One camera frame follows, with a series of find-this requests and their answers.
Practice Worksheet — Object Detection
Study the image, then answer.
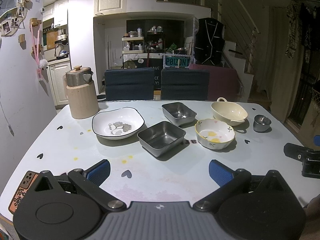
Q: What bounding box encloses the yellow-rimmed lemon bowl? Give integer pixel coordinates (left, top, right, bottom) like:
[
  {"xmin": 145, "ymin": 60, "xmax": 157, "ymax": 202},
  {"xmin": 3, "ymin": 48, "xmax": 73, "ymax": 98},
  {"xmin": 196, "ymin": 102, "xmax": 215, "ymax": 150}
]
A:
[{"xmin": 195, "ymin": 119, "xmax": 235, "ymax": 150}]

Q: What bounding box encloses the small round steel bowl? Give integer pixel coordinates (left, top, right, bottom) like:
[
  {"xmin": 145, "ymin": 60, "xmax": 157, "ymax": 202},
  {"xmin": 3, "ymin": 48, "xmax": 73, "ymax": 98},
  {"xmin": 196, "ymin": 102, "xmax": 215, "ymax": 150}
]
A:
[{"xmin": 253, "ymin": 114, "xmax": 272, "ymax": 133}]

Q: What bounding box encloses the white square ginkgo plate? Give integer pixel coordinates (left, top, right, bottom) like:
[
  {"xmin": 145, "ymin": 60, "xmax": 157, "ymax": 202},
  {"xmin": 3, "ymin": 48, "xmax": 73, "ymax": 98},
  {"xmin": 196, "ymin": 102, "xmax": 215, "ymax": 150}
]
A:
[{"xmin": 92, "ymin": 107, "xmax": 145, "ymax": 140}]

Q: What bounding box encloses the cream bowl with handles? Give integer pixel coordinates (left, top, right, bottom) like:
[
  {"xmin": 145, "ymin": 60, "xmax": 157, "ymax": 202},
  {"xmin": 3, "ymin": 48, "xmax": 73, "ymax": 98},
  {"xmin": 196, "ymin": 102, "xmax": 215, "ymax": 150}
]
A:
[{"xmin": 211, "ymin": 97, "xmax": 248, "ymax": 126}]

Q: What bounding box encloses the large steel square container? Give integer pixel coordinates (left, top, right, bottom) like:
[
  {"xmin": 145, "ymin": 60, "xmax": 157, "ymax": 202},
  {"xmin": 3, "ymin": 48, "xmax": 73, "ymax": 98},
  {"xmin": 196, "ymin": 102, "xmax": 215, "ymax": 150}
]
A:
[{"xmin": 137, "ymin": 121, "xmax": 186, "ymax": 158}]

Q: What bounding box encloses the small steel square container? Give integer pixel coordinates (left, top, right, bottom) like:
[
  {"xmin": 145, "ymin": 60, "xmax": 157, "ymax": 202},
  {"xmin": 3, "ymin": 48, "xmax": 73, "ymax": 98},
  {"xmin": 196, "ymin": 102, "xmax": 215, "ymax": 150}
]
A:
[{"xmin": 162, "ymin": 102, "xmax": 197, "ymax": 126}]

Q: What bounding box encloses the smartphone with orange case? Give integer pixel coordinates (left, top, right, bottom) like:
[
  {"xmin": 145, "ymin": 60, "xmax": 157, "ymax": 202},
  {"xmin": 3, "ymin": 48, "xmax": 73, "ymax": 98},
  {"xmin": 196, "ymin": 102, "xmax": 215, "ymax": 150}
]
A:
[{"xmin": 8, "ymin": 171, "xmax": 39, "ymax": 214}]

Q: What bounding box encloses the beige thermos jug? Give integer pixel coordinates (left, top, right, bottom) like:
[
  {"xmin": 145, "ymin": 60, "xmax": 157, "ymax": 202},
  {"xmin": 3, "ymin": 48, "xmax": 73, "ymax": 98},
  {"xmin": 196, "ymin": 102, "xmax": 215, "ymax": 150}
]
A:
[{"xmin": 63, "ymin": 65, "xmax": 99, "ymax": 119}]

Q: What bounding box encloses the maroon chair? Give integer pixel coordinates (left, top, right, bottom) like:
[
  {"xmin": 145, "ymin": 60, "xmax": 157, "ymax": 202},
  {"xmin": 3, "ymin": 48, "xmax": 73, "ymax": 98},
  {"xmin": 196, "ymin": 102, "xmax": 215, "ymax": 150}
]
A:
[{"xmin": 189, "ymin": 64, "xmax": 240, "ymax": 101}]

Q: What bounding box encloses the left dark blue chair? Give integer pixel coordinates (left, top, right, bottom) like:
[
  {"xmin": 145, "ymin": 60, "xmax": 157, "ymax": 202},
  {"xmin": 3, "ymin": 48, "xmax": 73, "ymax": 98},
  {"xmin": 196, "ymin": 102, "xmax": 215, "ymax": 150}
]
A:
[{"xmin": 105, "ymin": 68, "xmax": 155, "ymax": 101}]

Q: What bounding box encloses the dark blue chair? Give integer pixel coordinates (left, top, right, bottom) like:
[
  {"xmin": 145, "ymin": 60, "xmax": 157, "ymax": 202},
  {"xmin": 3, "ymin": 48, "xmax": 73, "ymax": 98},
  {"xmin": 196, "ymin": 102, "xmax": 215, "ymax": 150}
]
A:
[
  {"xmin": 105, "ymin": 68, "xmax": 155, "ymax": 101},
  {"xmin": 161, "ymin": 68, "xmax": 210, "ymax": 101}
]

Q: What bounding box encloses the right dark blue chair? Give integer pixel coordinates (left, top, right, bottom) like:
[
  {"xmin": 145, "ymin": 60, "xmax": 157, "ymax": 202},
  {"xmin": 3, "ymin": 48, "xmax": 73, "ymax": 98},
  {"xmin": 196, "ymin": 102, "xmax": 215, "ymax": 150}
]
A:
[{"xmin": 161, "ymin": 68, "xmax": 210, "ymax": 101}]

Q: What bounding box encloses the white kitchen cabinet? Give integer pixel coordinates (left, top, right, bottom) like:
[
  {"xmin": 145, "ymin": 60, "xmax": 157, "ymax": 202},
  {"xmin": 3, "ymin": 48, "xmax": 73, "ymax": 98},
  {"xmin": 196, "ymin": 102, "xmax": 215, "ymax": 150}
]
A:
[{"xmin": 47, "ymin": 60, "xmax": 71, "ymax": 106}]

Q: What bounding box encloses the teal Poizon sign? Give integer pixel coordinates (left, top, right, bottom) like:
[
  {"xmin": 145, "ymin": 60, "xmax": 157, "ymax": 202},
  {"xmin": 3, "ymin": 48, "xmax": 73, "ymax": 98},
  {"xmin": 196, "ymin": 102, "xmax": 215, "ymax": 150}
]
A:
[{"xmin": 163, "ymin": 54, "xmax": 191, "ymax": 68}]

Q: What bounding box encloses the white shelf rack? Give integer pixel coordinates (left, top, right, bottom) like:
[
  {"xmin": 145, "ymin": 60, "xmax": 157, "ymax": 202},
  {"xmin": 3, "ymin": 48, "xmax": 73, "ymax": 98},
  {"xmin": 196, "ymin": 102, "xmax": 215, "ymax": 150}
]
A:
[{"xmin": 122, "ymin": 36, "xmax": 144, "ymax": 69}]

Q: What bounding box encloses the black jacket hanging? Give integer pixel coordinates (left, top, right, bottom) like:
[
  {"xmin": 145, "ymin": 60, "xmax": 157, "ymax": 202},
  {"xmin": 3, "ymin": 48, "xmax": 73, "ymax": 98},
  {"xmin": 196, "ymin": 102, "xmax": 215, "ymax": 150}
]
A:
[{"xmin": 194, "ymin": 18, "xmax": 225, "ymax": 67}]

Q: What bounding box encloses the pink lanyard on wall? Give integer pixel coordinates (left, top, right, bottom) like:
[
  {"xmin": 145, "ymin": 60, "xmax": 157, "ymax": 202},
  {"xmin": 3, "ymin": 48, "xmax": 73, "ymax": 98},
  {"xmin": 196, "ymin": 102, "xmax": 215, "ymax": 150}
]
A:
[{"xmin": 29, "ymin": 23, "xmax": 49, "ymax": 81}]

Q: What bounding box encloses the photo collage on wall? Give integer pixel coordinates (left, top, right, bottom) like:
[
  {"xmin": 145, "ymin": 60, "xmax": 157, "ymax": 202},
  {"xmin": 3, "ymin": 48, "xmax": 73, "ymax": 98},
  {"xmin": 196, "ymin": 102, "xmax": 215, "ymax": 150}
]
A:
[{"xmin": 1, "ymin": 0, "xmax": 32, "ymax": 37}]

